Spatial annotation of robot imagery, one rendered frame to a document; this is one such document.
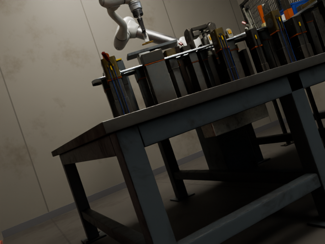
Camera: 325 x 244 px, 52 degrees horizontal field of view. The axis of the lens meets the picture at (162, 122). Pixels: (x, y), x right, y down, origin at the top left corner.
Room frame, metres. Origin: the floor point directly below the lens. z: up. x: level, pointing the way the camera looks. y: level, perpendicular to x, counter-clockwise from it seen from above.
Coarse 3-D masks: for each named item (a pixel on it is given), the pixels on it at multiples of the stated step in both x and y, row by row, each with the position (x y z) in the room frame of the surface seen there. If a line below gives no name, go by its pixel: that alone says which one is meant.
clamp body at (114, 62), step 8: (112, 56) 1.77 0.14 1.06; (104, 64) 1.76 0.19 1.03; (112, 64) 1.76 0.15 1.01; (104, 72) 1.77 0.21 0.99; (112, 72) 1.76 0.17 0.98; (112, 80) 1.76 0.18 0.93; (120, 80) 1.78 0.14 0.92; (112, 88) 1.77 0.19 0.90; (120, 88) 1.76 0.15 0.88; (120, 96) 1.76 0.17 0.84; (120, 104) 1.76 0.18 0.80; (128, 104) 1.78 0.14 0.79; (120, 112) 1.77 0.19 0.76; (128, 112) 1.77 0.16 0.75
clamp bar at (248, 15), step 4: (244, 8) 2.33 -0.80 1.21; (248, 8) 2.30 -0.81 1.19; (244, 12) 2.33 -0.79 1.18; (248, 12) 2.33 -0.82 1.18; (248, 16) 2.33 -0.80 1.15; (248, 20) 2.32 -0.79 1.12; (252, 20) 2.32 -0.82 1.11; (252, 24) 2.33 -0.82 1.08; (252, 28) 2.30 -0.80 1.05; (256, 28) 2.31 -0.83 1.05
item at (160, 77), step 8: (144, 56) 1.83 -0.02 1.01; (152, 56) 1.83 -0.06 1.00; (160, 56) 1.84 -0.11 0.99; (144, 64) 1.83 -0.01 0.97; (152, 64) 1.84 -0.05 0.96; (160, 64) 1.84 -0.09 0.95; (152, 72) 1.83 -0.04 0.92; (160, 72) 1.84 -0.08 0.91; (168, 72) 1.85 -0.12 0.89; (152, 80) 1.83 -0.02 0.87; (160, 80) 1.84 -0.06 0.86; (168, 80) 1.85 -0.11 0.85; (152, 88) 1.84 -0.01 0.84; (160, 88) 1.84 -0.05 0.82; (168, 88) 1.84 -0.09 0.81; (160, 96) 1.83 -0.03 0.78; (168, 96) 1.84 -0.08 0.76; (176, 96) 1.85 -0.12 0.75
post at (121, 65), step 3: (120, 63) 2.32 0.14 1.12; (123, 63) 2.32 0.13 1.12; (120, 66) 2.32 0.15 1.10; (123, 66) 2.32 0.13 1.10; (120, 69) 2.31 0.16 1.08; (123, 69) 2.32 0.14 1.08; (126, 72) 2.32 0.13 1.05; (129, 81) 2.32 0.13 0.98; (129, 84) 2.32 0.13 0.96; (129, 87) 2.32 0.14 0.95; (132, 90) 2.32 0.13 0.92; (132, 93) 2.32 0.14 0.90; (135, 99) 2.32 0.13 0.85; (135, 102) 2.32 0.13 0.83; (135, 105) 2.32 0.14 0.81; (138, 108) 2.32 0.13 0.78
